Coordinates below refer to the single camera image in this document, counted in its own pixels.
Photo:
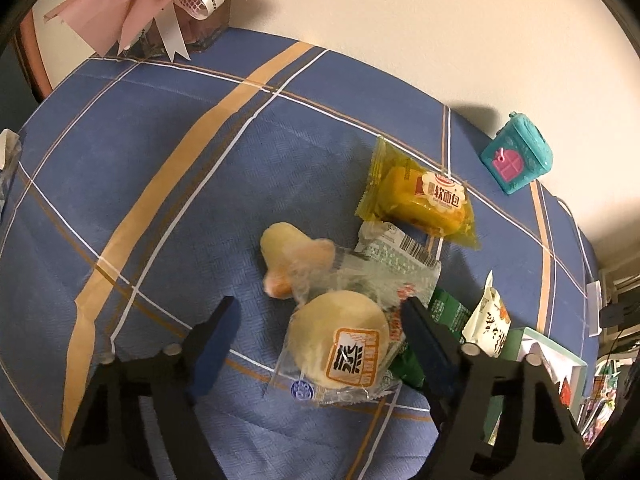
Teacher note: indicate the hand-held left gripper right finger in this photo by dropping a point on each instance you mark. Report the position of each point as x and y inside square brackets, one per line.
[430, 355]

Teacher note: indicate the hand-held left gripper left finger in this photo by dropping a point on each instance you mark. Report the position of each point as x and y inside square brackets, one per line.
[215, 350]

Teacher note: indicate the clear round pastry packet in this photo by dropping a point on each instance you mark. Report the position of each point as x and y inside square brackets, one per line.
[330, 335]

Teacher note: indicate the white box with green rim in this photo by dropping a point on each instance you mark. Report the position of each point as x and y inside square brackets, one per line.
[562, 355]

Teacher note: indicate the dark green snack packet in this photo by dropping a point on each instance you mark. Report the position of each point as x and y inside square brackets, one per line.
[447, 310]

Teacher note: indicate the white and orange snack packet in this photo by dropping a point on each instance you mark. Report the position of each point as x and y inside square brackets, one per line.
[490, 325]

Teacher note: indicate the pale green snack packet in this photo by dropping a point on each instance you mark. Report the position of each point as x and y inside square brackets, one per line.
[395, 252]

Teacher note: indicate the pale pastry packet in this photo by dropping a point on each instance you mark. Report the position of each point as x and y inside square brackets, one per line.
[285, 255]

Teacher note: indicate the yellow bread packet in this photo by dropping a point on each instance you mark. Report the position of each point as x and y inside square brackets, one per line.
[420, 195]

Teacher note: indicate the white power strip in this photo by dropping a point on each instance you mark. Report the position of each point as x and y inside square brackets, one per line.
[594, 310]

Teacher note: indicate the pile of small toys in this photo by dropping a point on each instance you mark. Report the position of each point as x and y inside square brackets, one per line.
[605, 390]

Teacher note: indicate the blue checked tablecloth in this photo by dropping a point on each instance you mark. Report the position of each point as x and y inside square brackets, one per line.
[175, 170]

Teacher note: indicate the black charger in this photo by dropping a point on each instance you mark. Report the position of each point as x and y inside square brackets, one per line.
[611, 316]

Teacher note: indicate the teal toy box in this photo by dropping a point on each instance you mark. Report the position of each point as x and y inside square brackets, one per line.
[517, 155]

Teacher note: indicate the clear plastic wrap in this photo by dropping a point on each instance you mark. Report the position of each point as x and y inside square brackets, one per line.
[9, 165]

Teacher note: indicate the brown rimmed round board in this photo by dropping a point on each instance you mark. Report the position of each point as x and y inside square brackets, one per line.
[30, 65]

